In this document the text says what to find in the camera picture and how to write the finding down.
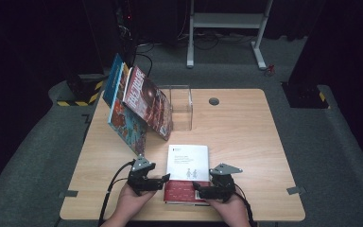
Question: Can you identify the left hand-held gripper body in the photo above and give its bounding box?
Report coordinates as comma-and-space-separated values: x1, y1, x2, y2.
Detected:
126, 154, 159, 197

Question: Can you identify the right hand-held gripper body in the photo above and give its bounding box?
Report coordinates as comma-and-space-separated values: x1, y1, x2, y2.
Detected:
209, 163, 244, 203

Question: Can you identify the white red hardcover book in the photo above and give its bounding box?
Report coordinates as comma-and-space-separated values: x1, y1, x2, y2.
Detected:
164, 144, 211, 207

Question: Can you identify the light blue green picture book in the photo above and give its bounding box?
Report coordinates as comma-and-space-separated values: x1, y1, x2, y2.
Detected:
107, 62, 149, 157

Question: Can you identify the clear acrylic book holder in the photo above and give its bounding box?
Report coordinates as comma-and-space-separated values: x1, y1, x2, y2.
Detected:
157, 84, 194, 132

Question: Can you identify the purple magazine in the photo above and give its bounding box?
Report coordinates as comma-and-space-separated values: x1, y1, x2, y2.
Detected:
122, 65, 174, 142

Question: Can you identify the dark blue picture book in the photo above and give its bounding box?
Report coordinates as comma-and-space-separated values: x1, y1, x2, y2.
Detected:
102, 53, 126, 108

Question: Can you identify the person's left hand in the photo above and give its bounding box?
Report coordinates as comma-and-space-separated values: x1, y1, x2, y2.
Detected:
114, 184, 157, 221

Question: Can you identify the person's right hand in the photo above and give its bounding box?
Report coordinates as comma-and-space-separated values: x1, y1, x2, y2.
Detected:
206, 188, 251, 223

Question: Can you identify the grey tape piece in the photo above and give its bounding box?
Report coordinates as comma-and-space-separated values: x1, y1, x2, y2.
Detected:
286, 185, 307, 196
59, 189, 79, 199

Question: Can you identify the black yellow striped base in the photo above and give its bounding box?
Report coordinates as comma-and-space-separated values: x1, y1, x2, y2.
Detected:
56, 74, 104, 108
282, 82, 331, 110

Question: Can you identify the small red floor object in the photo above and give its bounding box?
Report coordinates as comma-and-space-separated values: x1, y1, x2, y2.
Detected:
264, 64, 276, 78

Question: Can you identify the dark equipment rack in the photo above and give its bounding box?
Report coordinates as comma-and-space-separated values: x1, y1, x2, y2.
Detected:
81, 0, 140, 72

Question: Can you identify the white metal stand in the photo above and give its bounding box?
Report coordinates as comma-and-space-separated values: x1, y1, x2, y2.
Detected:
186, 0, 274, 71

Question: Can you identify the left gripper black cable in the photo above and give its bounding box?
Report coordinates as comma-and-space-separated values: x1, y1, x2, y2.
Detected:
97, 160, 136, 227

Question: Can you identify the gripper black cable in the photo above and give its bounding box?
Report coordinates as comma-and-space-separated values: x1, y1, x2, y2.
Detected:
97, 160, 136, 227
233, 185, 257, 227

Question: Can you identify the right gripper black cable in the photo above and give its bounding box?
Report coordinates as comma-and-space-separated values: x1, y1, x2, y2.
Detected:
233, 185, 257, 227

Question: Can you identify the black floor cable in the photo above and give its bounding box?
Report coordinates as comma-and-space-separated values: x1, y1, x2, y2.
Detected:
133, 44, 155, 79

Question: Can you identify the cable bundle under stand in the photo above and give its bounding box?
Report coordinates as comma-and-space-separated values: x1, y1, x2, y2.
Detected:
178, 29, 256, 51

